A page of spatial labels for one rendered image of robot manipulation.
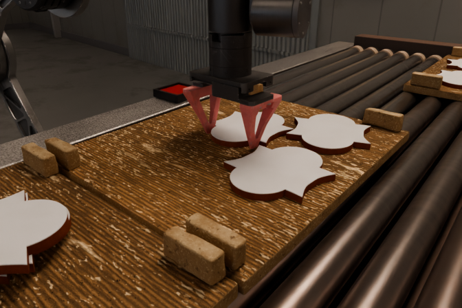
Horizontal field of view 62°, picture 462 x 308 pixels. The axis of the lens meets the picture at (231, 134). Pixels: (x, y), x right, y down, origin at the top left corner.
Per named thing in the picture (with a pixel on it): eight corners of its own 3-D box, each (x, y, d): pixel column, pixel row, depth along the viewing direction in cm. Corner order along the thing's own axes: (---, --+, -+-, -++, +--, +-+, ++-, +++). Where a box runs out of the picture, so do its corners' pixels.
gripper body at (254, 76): (219, 75, 58) (218, 25, 55) (274, 87, 52) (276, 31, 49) (188, 84, 54) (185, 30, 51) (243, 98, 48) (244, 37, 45)
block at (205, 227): (183, 243, 35) (182, 218, 34) (198, 233, 36) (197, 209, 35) (234, 275, 31) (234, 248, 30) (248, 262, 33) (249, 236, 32)
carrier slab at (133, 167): (44, 166, 52) (41, 155, 52) (236, 95, 81) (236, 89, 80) (244, 297, 31) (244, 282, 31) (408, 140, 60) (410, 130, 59)
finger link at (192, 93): (214, 123, 62) (213, 66, 59) (249, 134, 58) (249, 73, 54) (183, 135, 58) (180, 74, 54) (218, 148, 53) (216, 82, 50)
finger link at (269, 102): (242, 132, 59) (243, 71, 55) (281, 144, 54) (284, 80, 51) (211, 146, 54) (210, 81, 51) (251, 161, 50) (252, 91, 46)
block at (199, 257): (161, 256, 33) (159, 230, 32) (177, 245, 35) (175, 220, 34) (212, 290, 30) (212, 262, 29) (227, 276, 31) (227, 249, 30)
